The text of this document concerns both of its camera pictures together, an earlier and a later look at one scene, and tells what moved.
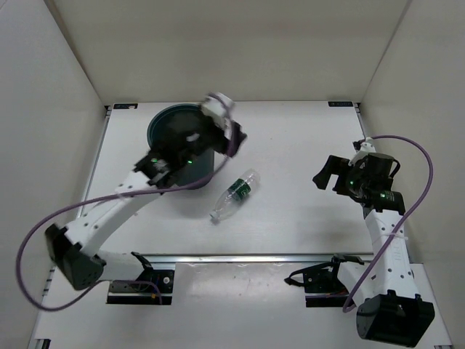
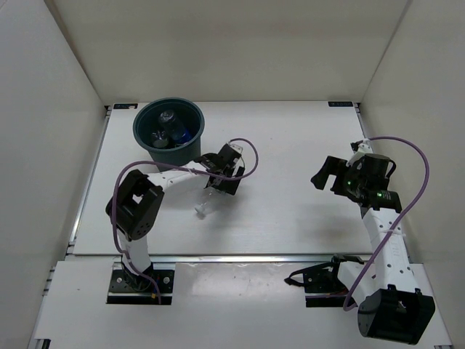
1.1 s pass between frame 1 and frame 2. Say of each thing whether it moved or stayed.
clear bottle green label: moved
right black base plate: stayed
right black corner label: stayed
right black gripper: stayed
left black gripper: moved
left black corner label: stayed
